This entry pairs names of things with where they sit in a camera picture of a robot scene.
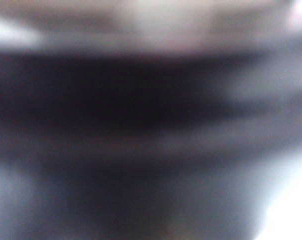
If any black thermos with lid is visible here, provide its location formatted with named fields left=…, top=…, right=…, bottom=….
left=0, top=49, right=302, bottom=240

